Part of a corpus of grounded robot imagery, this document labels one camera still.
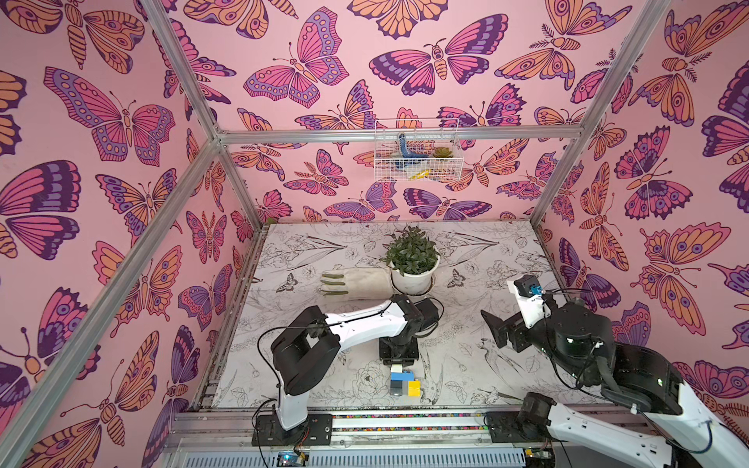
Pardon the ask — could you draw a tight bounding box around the blue lego brick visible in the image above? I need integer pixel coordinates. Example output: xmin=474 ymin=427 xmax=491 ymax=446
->
xmin=389 ymin=372 xmax=415 ymax=396

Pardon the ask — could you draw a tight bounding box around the yellow lego brick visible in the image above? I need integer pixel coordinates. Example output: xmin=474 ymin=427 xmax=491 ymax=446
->
xmin=407 ymin=380 xmax=421 ymax=398

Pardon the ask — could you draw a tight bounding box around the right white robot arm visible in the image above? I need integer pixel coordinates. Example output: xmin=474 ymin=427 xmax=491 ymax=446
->
xmin=482 ymin=296 xmax=748 ymax=467

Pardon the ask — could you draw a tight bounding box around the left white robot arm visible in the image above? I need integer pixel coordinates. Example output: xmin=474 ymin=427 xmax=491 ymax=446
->
xmin=270 ymin=294 xmax=444 ymax=432

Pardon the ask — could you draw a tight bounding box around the potted green plant white pot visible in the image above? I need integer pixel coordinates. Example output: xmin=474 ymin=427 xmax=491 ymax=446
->
xmin=383 ymin=225 xmax=441 ymax=296

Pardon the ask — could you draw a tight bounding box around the beige gardening glove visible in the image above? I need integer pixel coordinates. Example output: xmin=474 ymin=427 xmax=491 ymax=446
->
xmin=320 ymin=267 xmax=393 ymax=300

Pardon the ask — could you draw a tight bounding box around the blue toy in basket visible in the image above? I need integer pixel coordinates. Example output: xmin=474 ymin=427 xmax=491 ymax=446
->
xmin=396 ymin=134 xmax=430 ymax=170

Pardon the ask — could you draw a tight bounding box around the right wrist camera white housing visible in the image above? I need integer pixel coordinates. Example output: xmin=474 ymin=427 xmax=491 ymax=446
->
xmin=507 ymin=274 xmax=551 ymax=329

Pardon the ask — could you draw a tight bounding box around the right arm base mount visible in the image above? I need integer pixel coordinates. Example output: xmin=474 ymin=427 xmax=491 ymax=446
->
xmin=483 ymin=392 xmax=559 ymax=444

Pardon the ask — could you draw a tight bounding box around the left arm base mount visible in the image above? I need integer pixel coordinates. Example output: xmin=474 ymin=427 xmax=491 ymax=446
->
xmin=252 ymin=413 xmax=333 ymax=448

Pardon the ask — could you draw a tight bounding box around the white wire basket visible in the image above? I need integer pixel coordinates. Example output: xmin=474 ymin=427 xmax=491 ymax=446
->
xmin=372 ymin=127 xmax=464 ymax=183

